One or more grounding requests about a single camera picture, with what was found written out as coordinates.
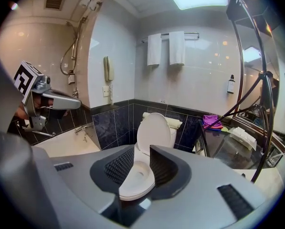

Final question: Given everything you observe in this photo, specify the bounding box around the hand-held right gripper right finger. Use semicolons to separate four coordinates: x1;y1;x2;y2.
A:
131;145;268;229

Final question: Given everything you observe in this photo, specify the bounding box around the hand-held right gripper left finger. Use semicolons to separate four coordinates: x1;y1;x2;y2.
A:
0;134;136;229

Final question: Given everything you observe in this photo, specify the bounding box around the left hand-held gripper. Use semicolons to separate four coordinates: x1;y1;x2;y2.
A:
13;60;82;131

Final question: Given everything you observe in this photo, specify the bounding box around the white toilet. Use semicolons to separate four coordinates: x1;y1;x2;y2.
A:
118;160;156;201
118;113;178;201

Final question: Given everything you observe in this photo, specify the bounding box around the person's left forearm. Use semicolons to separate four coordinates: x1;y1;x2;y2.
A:
14;101;30;119

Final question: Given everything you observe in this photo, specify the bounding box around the white toilet lid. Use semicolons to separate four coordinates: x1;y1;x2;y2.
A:
136;113;172;156

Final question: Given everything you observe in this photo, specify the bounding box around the person's left hand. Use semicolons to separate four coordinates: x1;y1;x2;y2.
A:
33;96;55;109

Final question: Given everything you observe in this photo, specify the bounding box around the chrome tub faucet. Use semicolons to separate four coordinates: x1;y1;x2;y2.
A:
74;124;94;135

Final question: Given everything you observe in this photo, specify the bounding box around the chrome grab bar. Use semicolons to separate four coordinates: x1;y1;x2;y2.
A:
21;125;56;137

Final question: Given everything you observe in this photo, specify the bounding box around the white bathtub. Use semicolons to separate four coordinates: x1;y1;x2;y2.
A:
32;127;101;158

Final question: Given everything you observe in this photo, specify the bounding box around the marble vanity counter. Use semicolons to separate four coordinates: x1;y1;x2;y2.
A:
198;120;285;200

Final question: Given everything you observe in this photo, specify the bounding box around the white tissue box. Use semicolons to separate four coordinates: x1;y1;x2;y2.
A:
228;126;258;151

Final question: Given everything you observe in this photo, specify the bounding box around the purple cloth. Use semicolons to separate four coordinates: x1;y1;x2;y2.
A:
202;114;223;129

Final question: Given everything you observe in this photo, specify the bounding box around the cream rolled mat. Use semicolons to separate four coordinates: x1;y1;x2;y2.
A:
142;112;183;130

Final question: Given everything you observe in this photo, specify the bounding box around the clear drinking glass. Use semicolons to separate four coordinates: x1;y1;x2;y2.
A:
266;149;283;168

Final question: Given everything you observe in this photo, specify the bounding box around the vent grille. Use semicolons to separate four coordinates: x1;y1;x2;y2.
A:
44;0;65;10

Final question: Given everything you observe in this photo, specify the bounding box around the white towel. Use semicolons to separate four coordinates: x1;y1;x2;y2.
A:
169;31;186;66
147;33;162;67

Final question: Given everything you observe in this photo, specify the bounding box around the white pump bottle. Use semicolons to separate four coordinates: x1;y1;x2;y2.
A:
226;74;236;95

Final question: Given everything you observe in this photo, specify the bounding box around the black tripod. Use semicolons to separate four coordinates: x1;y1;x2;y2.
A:
202;0;281;184

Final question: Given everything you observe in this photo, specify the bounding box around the chrome shower hose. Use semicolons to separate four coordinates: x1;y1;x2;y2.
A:
59;20;83;76

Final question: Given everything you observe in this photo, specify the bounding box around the coiled telephone cord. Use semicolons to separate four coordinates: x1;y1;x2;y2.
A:
108;80;115;106

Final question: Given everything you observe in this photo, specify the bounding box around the beige wall telephone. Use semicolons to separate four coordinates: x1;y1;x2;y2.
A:
103;55;115;82

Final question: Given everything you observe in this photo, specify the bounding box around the chrome shower rail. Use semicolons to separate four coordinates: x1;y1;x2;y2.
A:
70;15;88;61

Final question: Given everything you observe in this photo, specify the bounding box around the chrome towel rail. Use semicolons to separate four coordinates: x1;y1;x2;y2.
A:
140;31;201;44

